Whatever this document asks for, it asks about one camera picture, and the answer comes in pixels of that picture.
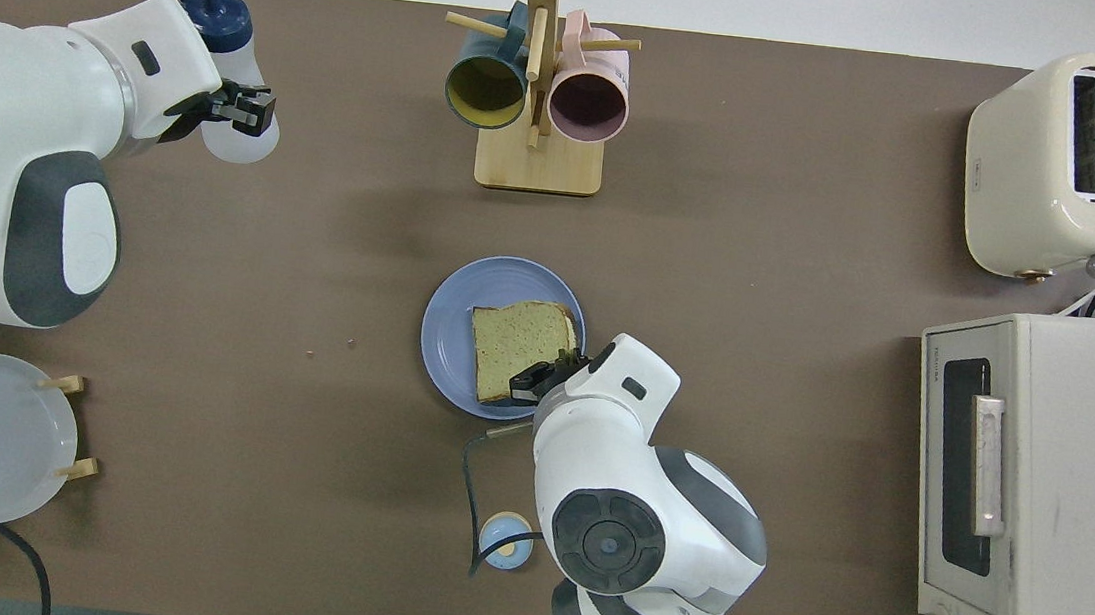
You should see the brown table mat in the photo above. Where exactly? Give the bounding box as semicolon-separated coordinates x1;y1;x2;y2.
0;0;1095;615

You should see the wooden plate rack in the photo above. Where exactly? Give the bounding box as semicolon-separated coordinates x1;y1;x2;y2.
0;368;108;536

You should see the toast bread slice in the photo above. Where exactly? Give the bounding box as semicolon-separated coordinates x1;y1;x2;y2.
463;294;584;414

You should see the cream two-slot toaster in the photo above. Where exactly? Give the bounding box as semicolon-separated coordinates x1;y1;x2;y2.
953;39;1095;289

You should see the dark teal mug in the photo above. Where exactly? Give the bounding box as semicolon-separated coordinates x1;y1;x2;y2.
440;0;538;134

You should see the white toaster oven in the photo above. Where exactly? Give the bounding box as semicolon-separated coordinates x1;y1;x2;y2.
895;302;1095;615

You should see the translucent squeeze bottle blue cap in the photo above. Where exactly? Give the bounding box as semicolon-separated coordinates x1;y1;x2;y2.
155;0;293;169

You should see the small blue seasoning shaker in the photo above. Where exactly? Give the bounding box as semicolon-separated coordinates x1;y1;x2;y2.
476;508;537;574

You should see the wooden mug tree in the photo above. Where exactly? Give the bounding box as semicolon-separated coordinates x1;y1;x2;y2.
430;0;646;202

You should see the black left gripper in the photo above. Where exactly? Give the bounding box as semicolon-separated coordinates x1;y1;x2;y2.
162;75;280;154

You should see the pink mug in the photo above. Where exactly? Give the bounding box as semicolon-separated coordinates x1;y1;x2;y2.
543;7;639;149

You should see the blue round plate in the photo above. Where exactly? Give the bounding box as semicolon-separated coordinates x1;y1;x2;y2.
413;249;594;429

